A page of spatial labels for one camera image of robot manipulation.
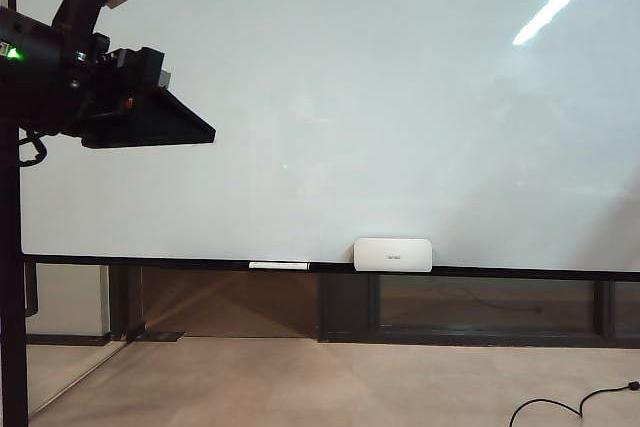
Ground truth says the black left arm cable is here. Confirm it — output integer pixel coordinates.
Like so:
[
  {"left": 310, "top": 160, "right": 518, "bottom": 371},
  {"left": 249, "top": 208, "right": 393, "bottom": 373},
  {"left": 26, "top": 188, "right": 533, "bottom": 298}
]
[{"left": 16, "top": 125, "right": 49, "bottom": 169}]

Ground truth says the black floor power cable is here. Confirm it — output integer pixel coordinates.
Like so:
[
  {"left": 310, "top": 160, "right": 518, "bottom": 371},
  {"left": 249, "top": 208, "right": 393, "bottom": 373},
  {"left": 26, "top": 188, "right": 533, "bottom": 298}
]
[{"left": 507, "top": 382, "right": 640, "bottom": 427}]

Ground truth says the white whiteboard eraser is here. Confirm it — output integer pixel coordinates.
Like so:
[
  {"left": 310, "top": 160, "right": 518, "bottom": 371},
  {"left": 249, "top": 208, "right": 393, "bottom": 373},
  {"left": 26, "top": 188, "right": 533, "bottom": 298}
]
[{"left": 352, "top": 237, "right": 433, "bottom": 274}]

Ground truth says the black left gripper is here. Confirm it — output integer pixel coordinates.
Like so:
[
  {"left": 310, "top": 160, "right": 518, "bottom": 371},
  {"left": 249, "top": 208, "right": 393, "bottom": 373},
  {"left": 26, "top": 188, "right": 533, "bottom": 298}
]
[{"left": 58, "top": 32, "right": 218, "bottom": 151}]

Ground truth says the black whiteboard stand frame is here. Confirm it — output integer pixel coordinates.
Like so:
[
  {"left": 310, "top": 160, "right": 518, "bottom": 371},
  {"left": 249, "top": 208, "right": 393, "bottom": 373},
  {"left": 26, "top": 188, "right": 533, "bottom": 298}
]
[{"left": 0, "top": 0, "right": 39, "bottom": 427}]

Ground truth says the dark framed glass partition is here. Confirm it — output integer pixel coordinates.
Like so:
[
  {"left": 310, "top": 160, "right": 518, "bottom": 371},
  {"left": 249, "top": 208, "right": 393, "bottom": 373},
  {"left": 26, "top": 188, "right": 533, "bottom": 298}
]
[{"left": 316, "top": 272, "right": 640, "bottom": 348}]

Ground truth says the white glass whiteboard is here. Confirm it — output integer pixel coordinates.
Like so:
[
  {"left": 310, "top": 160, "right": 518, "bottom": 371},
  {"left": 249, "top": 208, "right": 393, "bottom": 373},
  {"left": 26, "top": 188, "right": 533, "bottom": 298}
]
[{"left": 13, "top": 0, "right": 640, "bottom": 282}]

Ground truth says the black floor door plate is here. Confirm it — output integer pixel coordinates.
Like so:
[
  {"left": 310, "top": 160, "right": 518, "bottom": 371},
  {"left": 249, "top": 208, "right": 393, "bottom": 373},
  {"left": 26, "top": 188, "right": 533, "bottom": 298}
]
[{"left": 125, "top": 329, "right": 187, "bottom": 345}]

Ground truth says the brown wooden wall panel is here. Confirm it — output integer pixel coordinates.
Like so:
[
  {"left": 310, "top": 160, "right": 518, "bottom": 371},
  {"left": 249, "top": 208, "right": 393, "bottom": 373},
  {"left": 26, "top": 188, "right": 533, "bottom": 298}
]
[{"left": 139, "top": 266, "right": 321, "bottom": 339}]

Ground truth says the white marker on tray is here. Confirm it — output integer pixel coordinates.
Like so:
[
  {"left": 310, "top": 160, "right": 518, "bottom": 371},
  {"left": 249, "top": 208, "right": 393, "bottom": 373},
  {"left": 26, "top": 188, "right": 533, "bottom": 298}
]
[{"left": 247, "top": 261, "right": 311, "bottom": 271}]

